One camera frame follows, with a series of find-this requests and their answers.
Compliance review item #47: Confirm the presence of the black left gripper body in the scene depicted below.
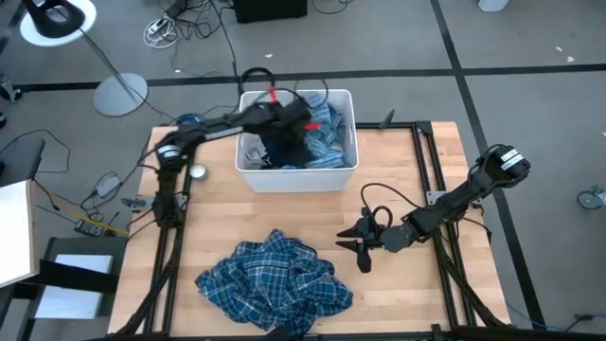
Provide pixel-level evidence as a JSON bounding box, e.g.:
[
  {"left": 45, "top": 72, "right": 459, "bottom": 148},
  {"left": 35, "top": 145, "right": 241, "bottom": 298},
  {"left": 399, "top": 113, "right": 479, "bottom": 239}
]
[{"left": 262, "top": 100, "right": 313, "bottom": 139}]

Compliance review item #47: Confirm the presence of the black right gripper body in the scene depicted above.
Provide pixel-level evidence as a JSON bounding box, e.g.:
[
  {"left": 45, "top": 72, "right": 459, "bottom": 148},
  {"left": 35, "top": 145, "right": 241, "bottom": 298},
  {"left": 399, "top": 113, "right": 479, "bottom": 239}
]
[{"left": 356, "top": 206, "right": 386, "bottom": 253}]

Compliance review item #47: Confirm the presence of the navy garment with red tags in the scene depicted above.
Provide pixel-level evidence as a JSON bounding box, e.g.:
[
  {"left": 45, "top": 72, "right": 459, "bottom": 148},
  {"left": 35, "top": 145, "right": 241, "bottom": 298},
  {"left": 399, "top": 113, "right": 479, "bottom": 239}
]
[{"left": 258, "top": 82, "right": 328, "bottom": 168}]

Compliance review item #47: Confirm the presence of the blue striped garment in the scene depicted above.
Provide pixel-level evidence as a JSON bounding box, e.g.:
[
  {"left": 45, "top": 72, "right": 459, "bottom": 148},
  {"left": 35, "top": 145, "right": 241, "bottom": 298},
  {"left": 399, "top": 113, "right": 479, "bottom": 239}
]
[{"left": 278, "top": 91, "right": 352, "bottom": 171}]

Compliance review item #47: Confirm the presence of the grey white patterned cloth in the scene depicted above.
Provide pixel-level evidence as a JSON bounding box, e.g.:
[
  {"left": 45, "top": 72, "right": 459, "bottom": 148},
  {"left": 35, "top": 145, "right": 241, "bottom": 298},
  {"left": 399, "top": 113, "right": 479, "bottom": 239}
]
[{"left": 241, "top": 141, "right": 272, "bottom": 171}]

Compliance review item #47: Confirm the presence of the white plastic laundry bin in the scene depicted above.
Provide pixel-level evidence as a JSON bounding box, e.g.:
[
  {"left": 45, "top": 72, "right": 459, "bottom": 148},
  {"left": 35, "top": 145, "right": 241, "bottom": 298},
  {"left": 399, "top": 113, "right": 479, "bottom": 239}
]
[{"left": 235, "top": 88, "right": 360, "bottom": 194}]

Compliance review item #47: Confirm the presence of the blue plaid shirt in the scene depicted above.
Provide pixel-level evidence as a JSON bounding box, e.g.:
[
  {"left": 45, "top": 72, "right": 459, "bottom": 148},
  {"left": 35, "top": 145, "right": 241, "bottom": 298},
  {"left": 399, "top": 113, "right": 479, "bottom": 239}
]
[{"left": 194, "top": 228, "right": 355, "bottom": 338}]

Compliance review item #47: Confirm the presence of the black box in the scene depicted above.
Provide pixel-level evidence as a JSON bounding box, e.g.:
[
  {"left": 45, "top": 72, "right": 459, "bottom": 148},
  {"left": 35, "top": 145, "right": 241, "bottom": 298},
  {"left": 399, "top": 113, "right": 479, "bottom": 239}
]
[{"left": 234, "top": 0, "right": 309, "bottom": 25}]

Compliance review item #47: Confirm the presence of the white power strip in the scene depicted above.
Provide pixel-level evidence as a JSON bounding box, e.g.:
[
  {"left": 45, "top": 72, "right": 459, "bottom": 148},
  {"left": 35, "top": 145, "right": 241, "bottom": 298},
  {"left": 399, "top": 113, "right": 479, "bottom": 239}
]
[{"left": 146, "top": 16, "right": 174, "bottom": 38}]

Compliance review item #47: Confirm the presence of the floor lamp with round base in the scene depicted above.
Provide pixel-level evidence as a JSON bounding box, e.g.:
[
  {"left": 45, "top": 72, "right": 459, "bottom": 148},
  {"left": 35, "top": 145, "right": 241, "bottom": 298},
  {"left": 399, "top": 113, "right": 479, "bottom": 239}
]
[{"left": 19, "top": 0, "right": 150, "bottom": 117}]

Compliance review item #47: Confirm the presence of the grey power adapter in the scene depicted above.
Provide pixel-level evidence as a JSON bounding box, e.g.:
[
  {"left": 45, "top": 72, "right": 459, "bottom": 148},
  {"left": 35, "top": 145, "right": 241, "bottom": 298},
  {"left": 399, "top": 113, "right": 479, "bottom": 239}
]
[{"left": 93, "top": 175, "right": 120, "bottom": 199}]

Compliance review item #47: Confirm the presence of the grey caster wheel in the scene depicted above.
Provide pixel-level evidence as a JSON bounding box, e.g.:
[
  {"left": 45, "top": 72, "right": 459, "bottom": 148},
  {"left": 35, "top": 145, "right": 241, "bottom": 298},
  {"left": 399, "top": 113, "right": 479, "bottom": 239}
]
[{"left": 577, "top": 186, "right": 606, "bottom": 211}]

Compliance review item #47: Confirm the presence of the black electronic device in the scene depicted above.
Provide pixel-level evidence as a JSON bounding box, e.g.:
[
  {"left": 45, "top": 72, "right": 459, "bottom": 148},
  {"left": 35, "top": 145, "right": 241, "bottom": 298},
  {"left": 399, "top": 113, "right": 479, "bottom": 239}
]
[{"left": 74, "top": 218, "right": 108, "bottom": 238}]

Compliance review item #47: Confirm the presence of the white object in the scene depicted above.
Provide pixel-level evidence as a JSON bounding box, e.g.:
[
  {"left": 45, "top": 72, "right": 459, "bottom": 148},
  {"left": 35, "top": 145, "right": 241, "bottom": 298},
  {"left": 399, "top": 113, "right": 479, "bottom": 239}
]
[{"left": 477, "top": 0, "right": 510, "bottom": 13}]

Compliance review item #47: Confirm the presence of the black stand with white sheet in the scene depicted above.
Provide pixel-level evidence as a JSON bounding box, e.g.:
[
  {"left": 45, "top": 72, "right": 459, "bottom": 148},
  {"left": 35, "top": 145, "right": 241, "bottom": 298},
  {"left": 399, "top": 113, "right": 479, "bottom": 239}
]
[{"left": 26, "top": 235, "right": 130, "bottom": 328}]

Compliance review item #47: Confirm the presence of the black side desk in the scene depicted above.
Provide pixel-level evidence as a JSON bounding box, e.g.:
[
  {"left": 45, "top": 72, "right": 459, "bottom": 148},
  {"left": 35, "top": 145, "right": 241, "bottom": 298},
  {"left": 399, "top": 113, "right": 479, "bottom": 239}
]
[{"left": 0, "top": 135, "right": 47, "bottom": 188}]

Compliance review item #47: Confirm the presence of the white board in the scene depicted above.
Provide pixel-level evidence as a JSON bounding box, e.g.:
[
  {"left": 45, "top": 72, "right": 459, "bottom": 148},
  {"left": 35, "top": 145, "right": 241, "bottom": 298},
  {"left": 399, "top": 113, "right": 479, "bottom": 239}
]
[{"left": 0, "top": 178, "right": 43, "bottom": 289}]

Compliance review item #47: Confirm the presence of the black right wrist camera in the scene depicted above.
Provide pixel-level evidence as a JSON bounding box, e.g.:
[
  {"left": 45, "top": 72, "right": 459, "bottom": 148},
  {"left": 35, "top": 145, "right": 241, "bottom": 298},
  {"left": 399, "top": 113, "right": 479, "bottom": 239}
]
[{"left": 354, "top": 248, "right": 374, "bottom": 276}]

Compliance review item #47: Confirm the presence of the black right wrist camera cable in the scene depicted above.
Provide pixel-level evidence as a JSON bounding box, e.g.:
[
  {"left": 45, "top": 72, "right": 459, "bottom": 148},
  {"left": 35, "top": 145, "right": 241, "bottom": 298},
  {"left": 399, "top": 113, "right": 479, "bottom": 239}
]
[{"left": 359, "top": 182, "right": 420, "bottom": 229}]

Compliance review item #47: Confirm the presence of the black coiled cable loop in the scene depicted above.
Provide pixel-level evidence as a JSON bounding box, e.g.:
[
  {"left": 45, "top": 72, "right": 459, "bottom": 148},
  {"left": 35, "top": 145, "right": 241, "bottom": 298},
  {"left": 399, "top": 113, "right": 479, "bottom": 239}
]
[{"left": 240, "top": 66, "right": 276, "bottom": 94}]

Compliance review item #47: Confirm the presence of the black aluminium table frame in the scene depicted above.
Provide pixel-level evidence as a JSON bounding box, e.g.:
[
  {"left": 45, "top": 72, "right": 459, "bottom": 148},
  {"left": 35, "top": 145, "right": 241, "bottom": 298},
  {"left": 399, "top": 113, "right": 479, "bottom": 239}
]
[{"left": 113, "top": 120, "right": 515, "bottom": 341}]

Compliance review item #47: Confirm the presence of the blue floor cable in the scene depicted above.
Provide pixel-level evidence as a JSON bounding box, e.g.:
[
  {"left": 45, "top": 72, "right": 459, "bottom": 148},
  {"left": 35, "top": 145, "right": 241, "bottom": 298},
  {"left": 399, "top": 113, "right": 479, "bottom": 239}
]
[{"left": 506, "top": 302, "right": 572, "bottom": 332}]

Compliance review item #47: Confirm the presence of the yellow cable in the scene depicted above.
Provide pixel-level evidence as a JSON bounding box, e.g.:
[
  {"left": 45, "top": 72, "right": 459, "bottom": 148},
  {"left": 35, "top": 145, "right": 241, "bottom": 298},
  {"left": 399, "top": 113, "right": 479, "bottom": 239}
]
[{"left": 45, "top": 187, "right": 130, "bottom": 237}]

